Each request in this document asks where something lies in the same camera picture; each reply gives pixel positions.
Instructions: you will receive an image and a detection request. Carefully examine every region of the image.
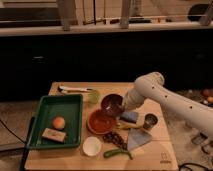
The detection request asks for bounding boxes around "dark purple bowl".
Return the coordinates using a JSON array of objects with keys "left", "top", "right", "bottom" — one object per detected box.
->
[{"left": 101, "top": 94, "right": 124, "bottom": 117}]

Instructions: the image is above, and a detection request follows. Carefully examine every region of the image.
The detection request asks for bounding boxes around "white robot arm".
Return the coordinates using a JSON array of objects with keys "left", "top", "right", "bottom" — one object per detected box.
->
[{"left": 123, "top": 72, "right": 213, "bottom": 139}]

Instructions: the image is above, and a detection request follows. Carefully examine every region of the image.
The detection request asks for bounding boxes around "green translucent cup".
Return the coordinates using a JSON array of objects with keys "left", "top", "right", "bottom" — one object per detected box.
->
[{"left": 88, "top": 90, "right": 100, "bottom": 104}]

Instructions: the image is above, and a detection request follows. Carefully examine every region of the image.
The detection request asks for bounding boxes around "orange bowl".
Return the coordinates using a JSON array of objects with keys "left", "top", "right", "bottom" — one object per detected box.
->
[{"left": 87, "top": 109, "right": 116, "bottom": 135}]

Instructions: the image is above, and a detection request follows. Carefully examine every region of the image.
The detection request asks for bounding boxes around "blue sponge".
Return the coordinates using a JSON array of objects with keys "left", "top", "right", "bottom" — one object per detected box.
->
[{"left": 120, "top": 111, "right": 139, "bottom": 123}]

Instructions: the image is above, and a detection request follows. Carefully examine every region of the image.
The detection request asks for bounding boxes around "yellow banana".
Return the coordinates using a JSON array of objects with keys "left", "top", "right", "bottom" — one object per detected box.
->
[{"left": 117, "top": 123, "right": 141, "bottom": 130}]

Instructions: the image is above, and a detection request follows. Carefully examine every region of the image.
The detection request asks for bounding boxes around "green plastic tray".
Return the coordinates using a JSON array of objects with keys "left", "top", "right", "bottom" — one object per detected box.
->
[{"left": 27, "top": 94, "right": 83, "bottom": 150}]

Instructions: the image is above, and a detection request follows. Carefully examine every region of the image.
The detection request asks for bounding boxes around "bunch of dark grapes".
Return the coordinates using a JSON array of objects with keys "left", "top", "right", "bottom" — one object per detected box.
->
[{"left": 103, "top": 132, "right": 127, "bottom": 149}]

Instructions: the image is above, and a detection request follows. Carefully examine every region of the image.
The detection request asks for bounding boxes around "metal cup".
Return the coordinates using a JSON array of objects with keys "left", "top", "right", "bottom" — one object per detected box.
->
[{"left": 143, "top": 113, "right": 158, "bottom": 130}]

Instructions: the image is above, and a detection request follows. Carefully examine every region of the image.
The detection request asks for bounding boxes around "grey cloth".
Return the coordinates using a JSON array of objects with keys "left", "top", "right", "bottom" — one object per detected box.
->
[{"left": 127, "top": 129, "right": 152, "bottom": 151}]

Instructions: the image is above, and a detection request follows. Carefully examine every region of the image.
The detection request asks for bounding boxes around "orange fruit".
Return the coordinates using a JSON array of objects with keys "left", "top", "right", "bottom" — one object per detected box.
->
[{"left": 52, "top": 116, "right": 65, "bottom": 130}]

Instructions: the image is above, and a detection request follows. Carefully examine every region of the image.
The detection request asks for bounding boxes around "green cucumber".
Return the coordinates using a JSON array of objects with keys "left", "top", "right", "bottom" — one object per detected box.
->
[{"left": 103, "top": 148, "right": 133, "bottom": 160}]

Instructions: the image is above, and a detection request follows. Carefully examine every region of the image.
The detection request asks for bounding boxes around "brown sponge block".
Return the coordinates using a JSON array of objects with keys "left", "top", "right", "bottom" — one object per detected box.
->
[{"left": 42, "top": 128, "right": 66, "bottom": 142}]

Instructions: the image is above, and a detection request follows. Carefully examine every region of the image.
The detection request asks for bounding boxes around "spice jar with dark lid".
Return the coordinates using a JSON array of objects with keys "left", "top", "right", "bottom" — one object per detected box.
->
[{"left": 191, "top": 133, "right": 207, "bottom": 145}]

